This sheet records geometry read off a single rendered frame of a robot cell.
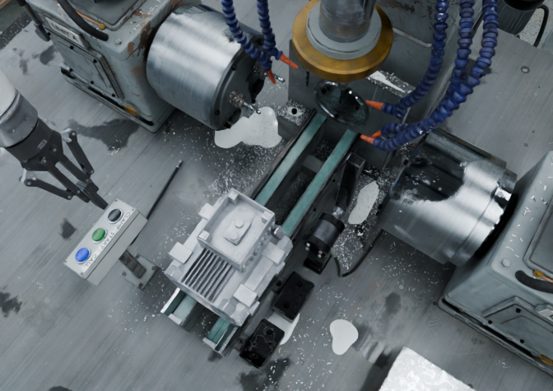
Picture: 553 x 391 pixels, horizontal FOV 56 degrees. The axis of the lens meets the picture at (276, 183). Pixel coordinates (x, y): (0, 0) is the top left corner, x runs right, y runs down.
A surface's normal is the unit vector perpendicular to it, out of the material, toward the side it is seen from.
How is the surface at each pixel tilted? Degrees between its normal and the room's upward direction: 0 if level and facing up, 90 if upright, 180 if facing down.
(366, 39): 0
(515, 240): 0
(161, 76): 62
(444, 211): 39
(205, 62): 24
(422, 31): 90
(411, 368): 0
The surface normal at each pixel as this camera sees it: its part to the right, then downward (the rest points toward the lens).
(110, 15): -0.01, -0.39
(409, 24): -0.55, 0.77
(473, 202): -0.20, -0.10
